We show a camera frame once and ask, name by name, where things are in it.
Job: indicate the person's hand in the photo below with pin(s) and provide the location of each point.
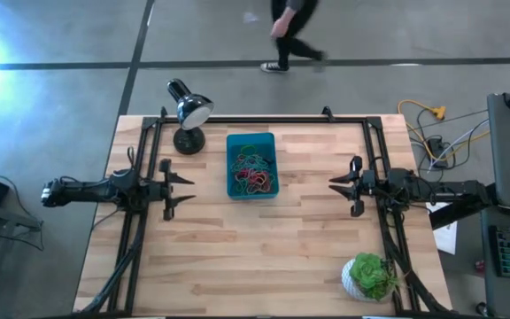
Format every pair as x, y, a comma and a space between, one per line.
279, 27

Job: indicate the person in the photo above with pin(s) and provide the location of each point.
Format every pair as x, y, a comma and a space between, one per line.
295, 31

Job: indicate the black power adapter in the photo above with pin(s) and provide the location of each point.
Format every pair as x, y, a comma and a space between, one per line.
436, 148

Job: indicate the teal rubber band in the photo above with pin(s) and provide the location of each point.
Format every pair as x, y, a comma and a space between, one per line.
237, 166

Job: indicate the small round black object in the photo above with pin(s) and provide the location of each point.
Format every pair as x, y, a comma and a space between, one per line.
483, 309

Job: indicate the dark grey side desk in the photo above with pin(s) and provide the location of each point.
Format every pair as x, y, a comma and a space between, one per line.
487, 292

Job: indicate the succulent in white patterned pot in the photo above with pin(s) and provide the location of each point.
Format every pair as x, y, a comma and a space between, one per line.
370, 274

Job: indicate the small red object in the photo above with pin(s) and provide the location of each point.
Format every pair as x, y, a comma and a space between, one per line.
480, 266

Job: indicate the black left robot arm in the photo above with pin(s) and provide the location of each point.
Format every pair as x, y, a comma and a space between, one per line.
91, 190

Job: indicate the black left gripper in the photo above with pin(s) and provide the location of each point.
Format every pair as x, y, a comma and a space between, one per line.
155, 191

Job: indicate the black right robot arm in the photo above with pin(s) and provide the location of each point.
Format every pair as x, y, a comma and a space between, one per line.
445, 190

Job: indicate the teal plastic bin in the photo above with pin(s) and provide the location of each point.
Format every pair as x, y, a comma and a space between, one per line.
255, 139

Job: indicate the black and white sneaker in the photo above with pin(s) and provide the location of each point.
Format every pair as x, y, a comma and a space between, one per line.
273, 67

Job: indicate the dark grey stand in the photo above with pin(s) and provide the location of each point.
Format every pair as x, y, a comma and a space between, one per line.
7, 217

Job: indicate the red rubber band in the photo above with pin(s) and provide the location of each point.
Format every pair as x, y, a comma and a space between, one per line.
250, 175

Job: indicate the white paper sheet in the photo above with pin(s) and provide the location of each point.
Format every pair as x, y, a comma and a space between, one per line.
447, 239

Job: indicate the black desk lamp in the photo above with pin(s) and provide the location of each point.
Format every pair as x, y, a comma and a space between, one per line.
188, 142

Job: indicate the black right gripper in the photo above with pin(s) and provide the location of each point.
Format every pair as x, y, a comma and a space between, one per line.
370, 184

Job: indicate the black desk beam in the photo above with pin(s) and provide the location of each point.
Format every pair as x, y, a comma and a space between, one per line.
450, 218

